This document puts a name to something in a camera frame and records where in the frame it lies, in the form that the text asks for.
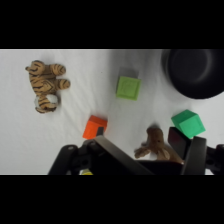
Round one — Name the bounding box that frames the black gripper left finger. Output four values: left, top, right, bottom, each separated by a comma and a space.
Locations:
94, 135, 155, 176

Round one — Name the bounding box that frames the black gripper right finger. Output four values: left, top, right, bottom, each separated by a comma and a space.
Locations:
168, 126, 208, 176

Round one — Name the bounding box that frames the red cube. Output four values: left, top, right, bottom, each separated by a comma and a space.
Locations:
82, 114, 109, 140

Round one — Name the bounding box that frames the dark green cube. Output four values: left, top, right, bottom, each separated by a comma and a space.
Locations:
170, 109, 206, 140

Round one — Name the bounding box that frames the light green cube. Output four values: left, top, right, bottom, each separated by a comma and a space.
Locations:
115, 68, 142, 101

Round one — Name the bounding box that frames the brown plush animal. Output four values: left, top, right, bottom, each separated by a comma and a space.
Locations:
133, 126, 185, 165

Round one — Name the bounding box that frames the black bowl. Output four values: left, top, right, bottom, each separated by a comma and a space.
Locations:
161, 49, 224, 100

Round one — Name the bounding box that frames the striped tiger plush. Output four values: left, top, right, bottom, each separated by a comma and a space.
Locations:
24, 59, 72, 114

